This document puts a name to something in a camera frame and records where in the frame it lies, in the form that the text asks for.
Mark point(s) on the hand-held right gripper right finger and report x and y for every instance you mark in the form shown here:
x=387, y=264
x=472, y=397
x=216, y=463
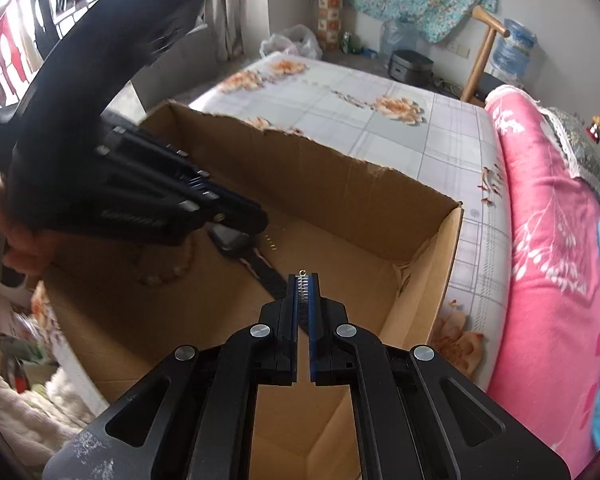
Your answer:
x=314, y=320

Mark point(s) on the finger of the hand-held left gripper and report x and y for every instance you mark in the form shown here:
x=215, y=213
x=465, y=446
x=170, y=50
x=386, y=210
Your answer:
x=150, y=145
x=240, y=217

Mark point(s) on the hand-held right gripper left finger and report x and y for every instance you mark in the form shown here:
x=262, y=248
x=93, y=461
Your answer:
x=294, y=320

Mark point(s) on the square smartwatch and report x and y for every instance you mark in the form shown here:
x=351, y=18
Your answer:
x=227, y=241

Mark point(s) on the small silver spring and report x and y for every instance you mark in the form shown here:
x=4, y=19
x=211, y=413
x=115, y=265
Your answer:
x=303, y=290

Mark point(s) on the brown cardboard box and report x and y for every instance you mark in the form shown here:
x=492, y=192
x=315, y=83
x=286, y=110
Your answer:
x=355, y=200

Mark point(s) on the person's left hand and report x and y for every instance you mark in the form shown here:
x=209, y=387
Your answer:
x=30, y=250

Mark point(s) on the grey cabinet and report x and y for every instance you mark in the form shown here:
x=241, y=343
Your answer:
x=180, y=75

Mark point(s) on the hanging red clothes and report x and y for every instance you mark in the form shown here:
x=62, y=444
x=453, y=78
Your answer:
x=7, y=55

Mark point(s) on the metal window railing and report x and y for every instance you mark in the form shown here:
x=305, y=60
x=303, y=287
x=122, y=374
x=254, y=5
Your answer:
x=10, y=10

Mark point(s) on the grey curtain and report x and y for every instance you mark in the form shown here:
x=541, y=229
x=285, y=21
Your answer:
x=235, y=10

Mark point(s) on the white plastic bag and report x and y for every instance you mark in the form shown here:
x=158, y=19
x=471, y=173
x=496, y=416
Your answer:
x=290, y=45

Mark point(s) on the floral checked tablecloth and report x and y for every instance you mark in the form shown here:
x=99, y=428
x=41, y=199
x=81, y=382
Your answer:
x=405, y=125

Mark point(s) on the green can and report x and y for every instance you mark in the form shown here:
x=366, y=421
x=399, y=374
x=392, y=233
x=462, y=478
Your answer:
x=346, y=42

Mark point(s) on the grey rice cooker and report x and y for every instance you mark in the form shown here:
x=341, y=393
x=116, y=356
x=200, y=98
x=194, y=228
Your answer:
x=410, y=67

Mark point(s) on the floral patterned roll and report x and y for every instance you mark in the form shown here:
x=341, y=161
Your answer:
x=330, y=5

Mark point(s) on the pink floral blanket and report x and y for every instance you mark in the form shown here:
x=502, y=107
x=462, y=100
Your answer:
x=540, y=260

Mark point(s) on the clear empty water jug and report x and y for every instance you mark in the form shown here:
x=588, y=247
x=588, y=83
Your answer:
x=400, y=42

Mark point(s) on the white fluffy robe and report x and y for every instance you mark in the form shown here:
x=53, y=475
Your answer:
x=25, y=410

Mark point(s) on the wooden chair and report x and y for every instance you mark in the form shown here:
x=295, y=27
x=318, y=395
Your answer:
x=482, y=55

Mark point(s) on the grey lace-trimmed pillow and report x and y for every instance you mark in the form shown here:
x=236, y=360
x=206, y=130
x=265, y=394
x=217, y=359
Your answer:
x=580, y=150

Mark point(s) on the blue water jug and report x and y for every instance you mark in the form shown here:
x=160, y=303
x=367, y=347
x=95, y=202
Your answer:
x=515, y=50

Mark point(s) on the small red doll figurine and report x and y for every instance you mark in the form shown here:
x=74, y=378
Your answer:
x=596, y=130

